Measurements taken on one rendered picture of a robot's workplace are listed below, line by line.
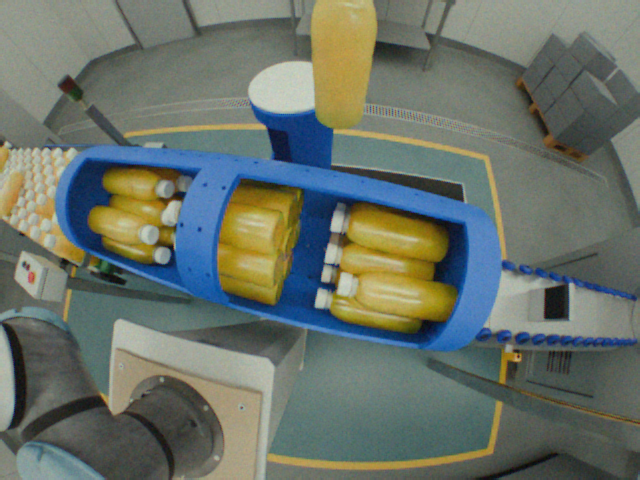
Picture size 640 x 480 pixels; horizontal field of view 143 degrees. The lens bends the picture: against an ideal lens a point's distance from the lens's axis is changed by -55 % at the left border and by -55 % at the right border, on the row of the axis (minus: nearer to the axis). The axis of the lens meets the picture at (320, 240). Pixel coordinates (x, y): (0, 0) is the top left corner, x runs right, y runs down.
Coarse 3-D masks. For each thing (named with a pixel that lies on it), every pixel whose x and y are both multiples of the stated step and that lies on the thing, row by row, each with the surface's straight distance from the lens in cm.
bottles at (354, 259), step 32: (160, 224) 61; (128, 256) 65; (160, 256) 58; (288, 256) 49; (352, 256) 43; (384, 256) 43; (224, 288) 48; (256, 288) 45; (320, 288) 46; (352, 320) 45; (384, 320) 45; (416, 320) 47
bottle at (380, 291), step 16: (368, 272) 40; (384, 272) 40; (352, 288) 39; (368, 288) 38; (384, 288) 38; (400, 288) 39; (416, 288) 40; (432, 288) 42; (448, 288) 43; (368, 304) 39; (384, 304) 39; (400, 304) 39; (416, 304) 40; (432, 304) 41; (448, 304) 42; (432, 320) 44
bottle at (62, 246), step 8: (56, 240) 90; (64, 240) 90; (56, 248) 90; (64, 248) 90; (72, 248) 91; (64, 256) 92; (72, 256) 93; (80, 256) 94; (96, 256) 97; (96, 264) 99
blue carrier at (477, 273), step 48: (96, 192) 74; (192, 192) 36; (336, 192) 33; (384, 192) 34; (96, 240) 76; (192, 240) 35; (480, 240) 37; (192, 288) 41; (288, 288) 53; (336, 288) 54; (480, 288) 35; (384, 336) 46; (432, 336) 51
